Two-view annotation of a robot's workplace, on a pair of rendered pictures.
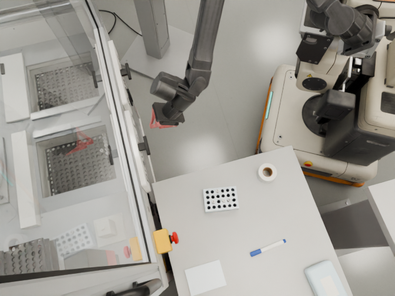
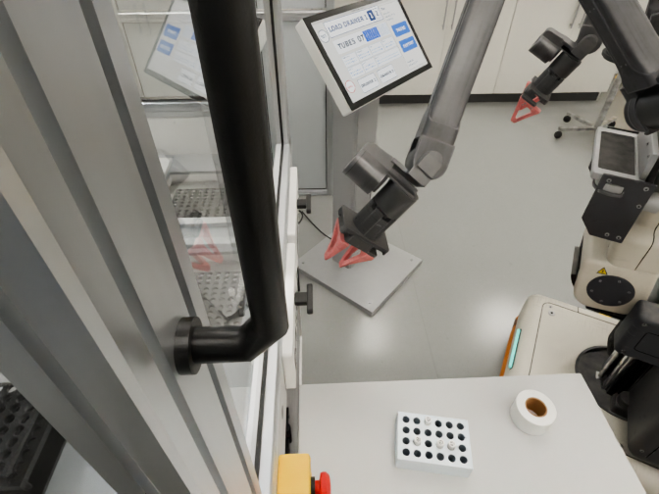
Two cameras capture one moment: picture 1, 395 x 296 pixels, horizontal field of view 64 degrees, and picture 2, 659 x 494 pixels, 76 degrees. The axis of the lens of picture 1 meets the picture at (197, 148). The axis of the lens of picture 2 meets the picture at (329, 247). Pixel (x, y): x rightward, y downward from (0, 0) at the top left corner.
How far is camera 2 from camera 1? 0.45 m
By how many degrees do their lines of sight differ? 30
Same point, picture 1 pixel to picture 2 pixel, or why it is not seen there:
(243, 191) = (481, 441)
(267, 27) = (506, 258)
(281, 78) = (535, 312)
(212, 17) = (469, 56)
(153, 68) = (337, 277)
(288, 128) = not seen: hidden behind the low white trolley
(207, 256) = not seen: outside the picture
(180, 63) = (376, 277)
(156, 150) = not seen: hidden behind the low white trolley
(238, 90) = (459, 329)
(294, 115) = (561, 370)
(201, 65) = (439, 131)
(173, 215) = (327, 457)
